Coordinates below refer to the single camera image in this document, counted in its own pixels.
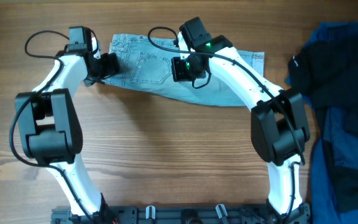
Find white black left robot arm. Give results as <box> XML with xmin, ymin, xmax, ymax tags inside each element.
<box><xmin>9</xmin><ymin>52</ymin><xmax>120</xmax><ymax>223</ymax></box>

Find dark blue garment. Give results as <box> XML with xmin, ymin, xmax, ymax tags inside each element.
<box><xmin>287</xmin><ymin>21</ymin><xmax>358</xmax><ymax>223</ymax></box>

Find black garment with white print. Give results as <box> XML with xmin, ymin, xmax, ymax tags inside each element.
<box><xmin>288</xmin><ymin>37</ymin><xmax>358</xmax><ymax>212</ymax></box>

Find light blue denim shorts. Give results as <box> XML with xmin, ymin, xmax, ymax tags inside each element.
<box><xmin>101</xmin><ymin>33</ymin><xmax>265</xmax><ymax>107</ymax></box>

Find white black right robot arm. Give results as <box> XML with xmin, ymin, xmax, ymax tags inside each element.
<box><xmin>172</xmin><ymin>33</ymin><xmax>310</xmax><ymax>223</ymax></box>

